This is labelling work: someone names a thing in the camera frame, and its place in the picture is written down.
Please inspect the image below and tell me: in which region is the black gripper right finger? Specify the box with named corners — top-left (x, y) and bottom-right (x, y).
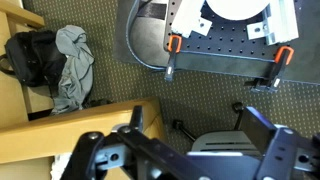
top-left (239, 106), bottom-right (320, 180)

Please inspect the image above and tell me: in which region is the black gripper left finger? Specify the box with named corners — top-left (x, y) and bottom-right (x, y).
top-left (61, 105), bottom-right (161, 180)

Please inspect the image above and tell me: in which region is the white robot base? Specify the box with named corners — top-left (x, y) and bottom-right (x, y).
top-left (204, 0), bottom-right (272, 22)

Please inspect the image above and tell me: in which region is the orange black bar clamp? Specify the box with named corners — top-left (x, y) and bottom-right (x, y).
top-left (244, 45), bottom-right (295, 94)
top-left (163, 34), bottom-right (183, 83)

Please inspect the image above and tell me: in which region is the grey garment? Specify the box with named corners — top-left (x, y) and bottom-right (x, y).
top-left (50, 24), bottom-right (96, 116)

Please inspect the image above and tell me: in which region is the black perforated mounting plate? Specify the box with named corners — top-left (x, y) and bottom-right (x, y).
top-left (162, 0), bottom-right (303, 58)

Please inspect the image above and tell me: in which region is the black backpack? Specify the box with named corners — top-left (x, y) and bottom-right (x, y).
top-left (0, 29), bottom-right (68, 89)

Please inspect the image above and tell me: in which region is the dark grey robot stand platform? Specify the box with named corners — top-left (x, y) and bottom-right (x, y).
top-left (113, 0), bottom-right (320, 85)

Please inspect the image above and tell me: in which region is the aluminium mounting bracket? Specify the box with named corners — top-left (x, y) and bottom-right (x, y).
top-left (170, 0), bottom-right (213, 38)
top-left (246, 0), bottom-right (300, 46)

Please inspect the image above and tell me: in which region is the grey cable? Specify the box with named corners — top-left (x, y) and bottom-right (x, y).
top-left (125, 0), bottom-right (168, 72)

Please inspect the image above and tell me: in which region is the black strap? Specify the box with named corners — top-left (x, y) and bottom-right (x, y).
top-left (137, 2), bottom-right (168, 20)

